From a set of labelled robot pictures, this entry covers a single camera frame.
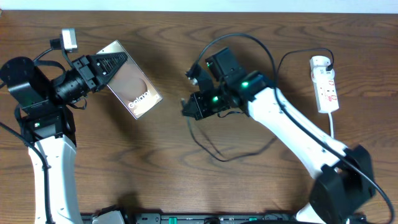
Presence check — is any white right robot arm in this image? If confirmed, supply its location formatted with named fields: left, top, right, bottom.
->
left=182, top=67, right=376, bottom=223

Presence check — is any black USB charging cable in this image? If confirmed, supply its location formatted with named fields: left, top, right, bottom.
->
left=181, top=48, right=335, bottom=163

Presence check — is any white power strip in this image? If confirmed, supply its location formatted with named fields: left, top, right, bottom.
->
left=310, top=70, right=339, bottom=114

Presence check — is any white power strip cord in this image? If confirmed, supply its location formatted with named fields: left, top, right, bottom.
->
left=328, top=111, right=335, bottom=139

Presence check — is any white USB charger adapter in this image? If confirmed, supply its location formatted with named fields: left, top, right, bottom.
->
left=310, top=55, right=335, bottom=79

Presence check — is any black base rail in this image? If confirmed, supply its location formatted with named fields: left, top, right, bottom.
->
left=122, top=213, right=302, bottom=224

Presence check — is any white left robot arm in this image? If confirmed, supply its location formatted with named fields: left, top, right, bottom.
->
left=1, top=52, right=127, bottom=223

